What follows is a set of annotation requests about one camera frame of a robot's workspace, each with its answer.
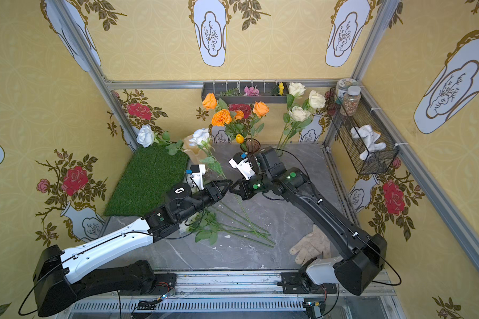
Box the white rose stem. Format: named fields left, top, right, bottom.
left=277, top=82, right=326, bottom=153

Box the glass jar with white lid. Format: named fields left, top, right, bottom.
left=335, top=78, right=358, bottom=104

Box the bottle with colourful beads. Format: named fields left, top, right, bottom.
left=340, top=86, right=361, bottom=116

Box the yellow orange tulip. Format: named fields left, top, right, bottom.
left=236, top=134, right=248, bottom=152

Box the orange rose stem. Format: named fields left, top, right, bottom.
left=250, top=102, right=270, bottom=138

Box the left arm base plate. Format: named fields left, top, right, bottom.
left=150, top=272, right=177, bottom=296

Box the orange rose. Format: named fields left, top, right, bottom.
left=202, top=93, right=218, bottom=110
left=234, top=110, right=244, bottom=120

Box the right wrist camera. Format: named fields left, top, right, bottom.
left=229, top=152, right=255, bottom=181

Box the black wire wall basket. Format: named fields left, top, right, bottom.
left=327, top=97, right=399, bottom=175

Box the cream ruffled vase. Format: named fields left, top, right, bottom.
left=182, top=135, right=202, bottom=164

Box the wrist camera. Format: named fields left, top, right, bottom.
left=186, top=164, right=206, bottom=191
left=229, top=152, right=255, bottom=181

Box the grey wall planter tray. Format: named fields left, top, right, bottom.
left=201, top=81, right=289, bottom=104

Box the beige work glove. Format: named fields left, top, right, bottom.
left=289, top=225, right=331, bottom=265

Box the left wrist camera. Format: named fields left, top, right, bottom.
left=186, top=164, right=206, bottom=191

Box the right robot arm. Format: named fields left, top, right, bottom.
left=229, top=147, right=387, bottom=296

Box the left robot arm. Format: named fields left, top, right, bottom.
left=33, top=179, right=232, bottom=318

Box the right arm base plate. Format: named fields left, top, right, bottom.
left=277, top=272, right=338, bottom=295

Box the white cloth in basket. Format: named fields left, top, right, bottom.
left=350, top=124, right=387, bottom=161

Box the yellow flower in tray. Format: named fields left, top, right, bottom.
left=278, top=82, right=285, bottom=96

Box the pink flower in tray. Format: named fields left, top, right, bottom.
left=244, top=86, right=260, bottom=96

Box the green artificial grass mat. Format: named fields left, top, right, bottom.
left=104, top=145, right=189, bottom=217

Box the orange marigold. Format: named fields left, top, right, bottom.
left=212, top=109, right=232, bottom=126

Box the purple glass vase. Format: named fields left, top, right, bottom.
left=240, top=138, right=261, bottom=154

